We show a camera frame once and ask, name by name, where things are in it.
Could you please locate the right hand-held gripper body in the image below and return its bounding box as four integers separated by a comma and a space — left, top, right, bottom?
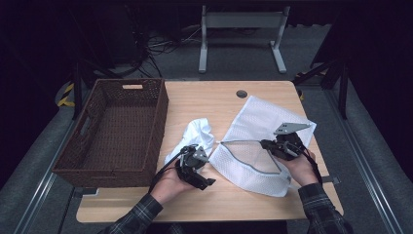
270, 122, 312, 162

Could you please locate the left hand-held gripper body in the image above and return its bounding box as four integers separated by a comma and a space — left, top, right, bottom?
175, 144, 210, 191

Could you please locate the white mesh laundry bag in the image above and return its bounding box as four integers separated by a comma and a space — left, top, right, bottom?
208, 95, 318, 198

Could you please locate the white cloth garment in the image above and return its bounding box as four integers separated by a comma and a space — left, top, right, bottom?
164, 117, 216, 166

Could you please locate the brown wicker basket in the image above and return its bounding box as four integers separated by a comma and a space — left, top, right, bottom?
52, 77, 169, 189

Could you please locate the person's right hand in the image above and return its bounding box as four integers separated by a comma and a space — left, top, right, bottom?
280, 149, 320, 187

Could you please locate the person's left hand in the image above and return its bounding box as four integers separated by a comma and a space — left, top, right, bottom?
150, 168, 196, 206

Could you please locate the black metal stand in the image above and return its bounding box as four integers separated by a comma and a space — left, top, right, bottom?
292, 58, 351, 121
69, 57, 122, 121

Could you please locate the yellow black hazard tape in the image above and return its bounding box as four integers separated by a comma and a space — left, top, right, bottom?
56, 82, 77, 108

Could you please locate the left hand-held gripper black cable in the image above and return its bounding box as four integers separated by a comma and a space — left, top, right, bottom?
148, 144, 198, 194

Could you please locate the hand-held gripper black cable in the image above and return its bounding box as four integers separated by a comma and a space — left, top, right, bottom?
301, 146, 324, 186
148, 144, 198, 194

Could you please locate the right hand-held gripper black cable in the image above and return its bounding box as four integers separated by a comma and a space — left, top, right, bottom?
301, 146, 324, 186

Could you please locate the grey metal table bracket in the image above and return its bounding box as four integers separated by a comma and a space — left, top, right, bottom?
320, 175, 342, 186
72, 187, 100, 200

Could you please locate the grey metal floor rail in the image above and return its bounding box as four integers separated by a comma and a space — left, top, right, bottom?
12, 119, 78, 234
324, 87, 405, 234

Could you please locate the grey metal stand frame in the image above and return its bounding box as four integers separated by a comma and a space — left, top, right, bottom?
198, 4, 291, 75

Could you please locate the bundle of black cables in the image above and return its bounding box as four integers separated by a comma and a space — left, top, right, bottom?
128, 6, 203, 79

